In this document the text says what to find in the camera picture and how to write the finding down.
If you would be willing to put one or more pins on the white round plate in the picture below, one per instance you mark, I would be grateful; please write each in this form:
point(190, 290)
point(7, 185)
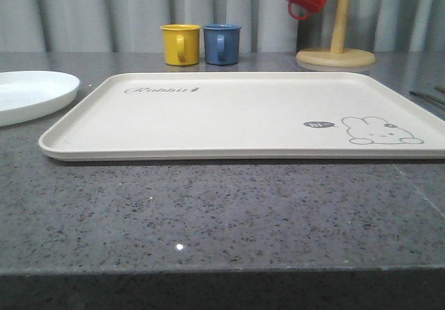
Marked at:
point(28, 95)

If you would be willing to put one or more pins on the cream rabbit serving tray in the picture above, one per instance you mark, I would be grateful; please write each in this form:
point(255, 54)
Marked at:
point(227, 115)

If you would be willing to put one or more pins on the blue enamel mug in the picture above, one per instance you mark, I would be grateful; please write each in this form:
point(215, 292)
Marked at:
point(221, 43)

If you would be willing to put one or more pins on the yellow enamel mug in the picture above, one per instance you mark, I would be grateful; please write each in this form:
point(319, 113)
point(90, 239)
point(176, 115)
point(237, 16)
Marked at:
point(182, 44)

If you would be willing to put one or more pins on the wooden mug tree stand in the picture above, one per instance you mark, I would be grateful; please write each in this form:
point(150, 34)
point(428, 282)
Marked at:
point(337, 55)

